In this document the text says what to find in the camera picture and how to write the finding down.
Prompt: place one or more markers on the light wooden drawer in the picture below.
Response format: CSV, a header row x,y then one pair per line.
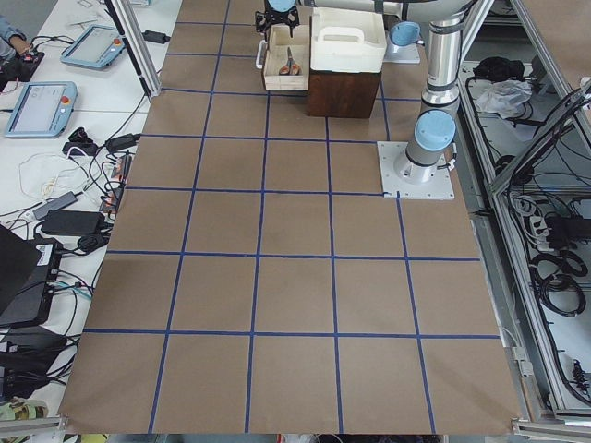
x,y
282,47

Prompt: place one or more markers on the orange handled scissors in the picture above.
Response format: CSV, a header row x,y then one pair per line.
x,y
290,68

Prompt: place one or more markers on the person's hand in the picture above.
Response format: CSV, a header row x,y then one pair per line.
x,y
21,46

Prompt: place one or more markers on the white plastic tray box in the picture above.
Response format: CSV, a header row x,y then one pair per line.
x,y
346,41

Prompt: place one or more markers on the dark brown wooden cabinet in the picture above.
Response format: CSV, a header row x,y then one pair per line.
x,y
342,95

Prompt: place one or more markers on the small black power adapter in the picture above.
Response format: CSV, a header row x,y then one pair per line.
x,y
155,36

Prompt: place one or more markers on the upper blue teach pendant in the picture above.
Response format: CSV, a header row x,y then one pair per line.
x,y
96,48

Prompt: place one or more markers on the blue teach pendant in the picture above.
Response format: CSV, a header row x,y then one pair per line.
x,y
96,48
42,110

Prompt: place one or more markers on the crumpled white cloth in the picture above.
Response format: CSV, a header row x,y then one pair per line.
x,y
506,98

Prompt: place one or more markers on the lower blue teach pendant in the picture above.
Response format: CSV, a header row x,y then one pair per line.
x,y
42,110

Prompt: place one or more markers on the brown paper table cover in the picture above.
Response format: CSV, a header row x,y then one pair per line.
x,y
258,281

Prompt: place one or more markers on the black power adapter brick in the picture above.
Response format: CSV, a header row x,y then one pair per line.
x,y
72,222

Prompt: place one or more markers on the black laptop computer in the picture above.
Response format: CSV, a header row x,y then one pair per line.
x,y
28,269

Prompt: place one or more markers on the aluminium frame post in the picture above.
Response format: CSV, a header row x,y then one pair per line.
x,y
127,25

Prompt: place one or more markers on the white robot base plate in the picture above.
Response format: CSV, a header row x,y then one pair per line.
x,y
402,179

